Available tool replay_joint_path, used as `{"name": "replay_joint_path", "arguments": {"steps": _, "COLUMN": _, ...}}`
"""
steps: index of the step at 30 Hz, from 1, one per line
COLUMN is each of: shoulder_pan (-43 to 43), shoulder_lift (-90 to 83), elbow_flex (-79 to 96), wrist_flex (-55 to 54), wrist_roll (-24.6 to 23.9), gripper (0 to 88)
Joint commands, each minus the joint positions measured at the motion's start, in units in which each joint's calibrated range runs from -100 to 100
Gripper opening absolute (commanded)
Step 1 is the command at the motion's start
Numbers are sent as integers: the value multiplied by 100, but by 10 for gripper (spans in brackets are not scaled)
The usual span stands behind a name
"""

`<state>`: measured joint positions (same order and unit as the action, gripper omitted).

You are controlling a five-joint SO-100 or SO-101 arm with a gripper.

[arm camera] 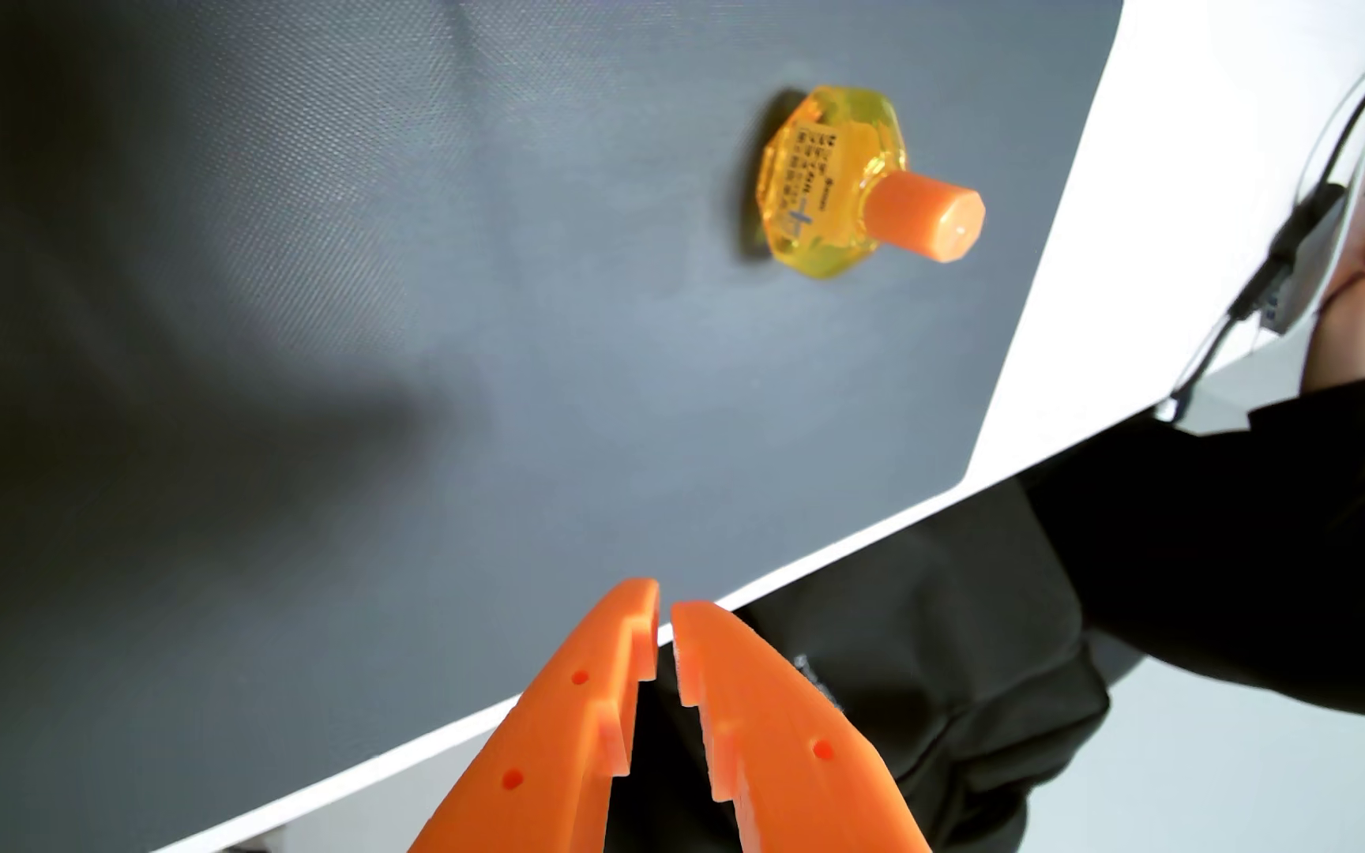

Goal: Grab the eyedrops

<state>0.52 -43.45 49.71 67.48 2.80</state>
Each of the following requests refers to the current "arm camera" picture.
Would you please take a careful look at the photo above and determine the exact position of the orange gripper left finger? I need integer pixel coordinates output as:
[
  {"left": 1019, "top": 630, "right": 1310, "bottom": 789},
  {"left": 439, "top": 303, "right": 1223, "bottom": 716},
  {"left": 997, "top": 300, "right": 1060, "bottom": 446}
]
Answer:
[{"left": 408, "top": 578, "right": 661, "bottom": 853}]

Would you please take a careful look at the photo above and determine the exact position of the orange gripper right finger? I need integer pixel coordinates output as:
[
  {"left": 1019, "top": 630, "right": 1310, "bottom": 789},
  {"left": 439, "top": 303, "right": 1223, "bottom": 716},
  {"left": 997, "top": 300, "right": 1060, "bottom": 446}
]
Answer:
[{"left": 671, "top": 599, "right": 934, "bottom": 853}]

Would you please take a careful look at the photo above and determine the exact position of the yellow eyedrops bottle orange cap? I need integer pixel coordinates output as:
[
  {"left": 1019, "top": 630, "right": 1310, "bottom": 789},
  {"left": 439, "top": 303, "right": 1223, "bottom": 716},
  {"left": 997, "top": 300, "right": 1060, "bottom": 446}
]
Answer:
[{"left": 754, "top": 85, "right": 988, "bottom": 282}]

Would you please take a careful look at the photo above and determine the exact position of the black fabric bag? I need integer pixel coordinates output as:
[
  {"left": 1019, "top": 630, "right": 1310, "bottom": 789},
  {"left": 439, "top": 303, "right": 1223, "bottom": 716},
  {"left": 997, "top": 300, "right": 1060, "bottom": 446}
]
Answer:
[{"left": 605, "top": 479, "right": 1113, "bottom": 853}]

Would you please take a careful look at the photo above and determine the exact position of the dark grey textured mat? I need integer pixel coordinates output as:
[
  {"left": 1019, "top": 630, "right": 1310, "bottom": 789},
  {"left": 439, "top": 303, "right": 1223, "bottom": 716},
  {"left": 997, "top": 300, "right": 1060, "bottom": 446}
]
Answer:
[{"left": 0, "top": 0, "right": 1126, "bottom": 853}]

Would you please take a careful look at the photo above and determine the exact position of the person in black sleeves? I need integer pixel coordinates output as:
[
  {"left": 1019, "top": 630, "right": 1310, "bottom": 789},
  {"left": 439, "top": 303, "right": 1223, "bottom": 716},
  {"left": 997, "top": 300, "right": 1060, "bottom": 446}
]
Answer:
[{"left": 1017, "top": 370, "right": 1365, "bottom": 723}]

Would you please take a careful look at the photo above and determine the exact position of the grey cable adapter box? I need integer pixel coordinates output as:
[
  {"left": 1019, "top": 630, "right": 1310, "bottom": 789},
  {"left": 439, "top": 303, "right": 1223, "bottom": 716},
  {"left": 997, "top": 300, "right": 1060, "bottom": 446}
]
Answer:
[{"left": 1228, "top": 178, "right": 1351, "bottom": 339}]

